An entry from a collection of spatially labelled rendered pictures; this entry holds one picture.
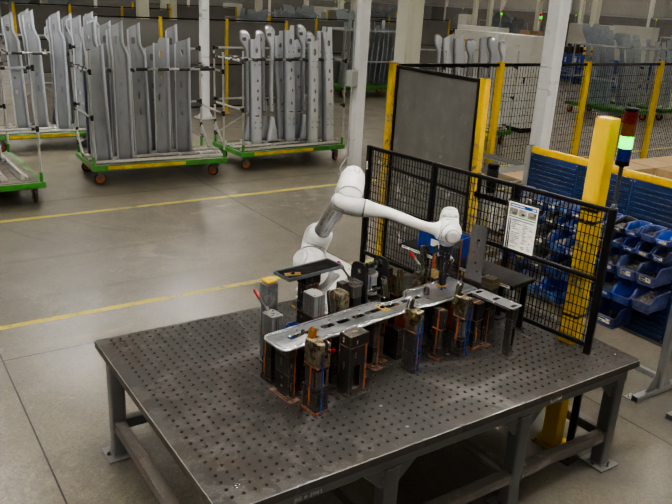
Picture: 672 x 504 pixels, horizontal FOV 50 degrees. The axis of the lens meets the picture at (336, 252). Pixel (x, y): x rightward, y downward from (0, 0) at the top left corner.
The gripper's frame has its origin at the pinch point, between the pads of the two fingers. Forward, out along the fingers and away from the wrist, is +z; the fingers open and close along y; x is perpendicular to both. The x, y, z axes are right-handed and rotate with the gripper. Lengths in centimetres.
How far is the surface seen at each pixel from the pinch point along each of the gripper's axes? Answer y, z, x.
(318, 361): 23, 8, -109
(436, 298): 7.4, 6.6, -12.4
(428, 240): -43, -4, 35
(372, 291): -19.4, 6.6, -35.3
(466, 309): 24.8, 7.9, -7.7
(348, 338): 19, 5, -88
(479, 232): 1.5, -23.1, 26.6
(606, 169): 53, -67, 61
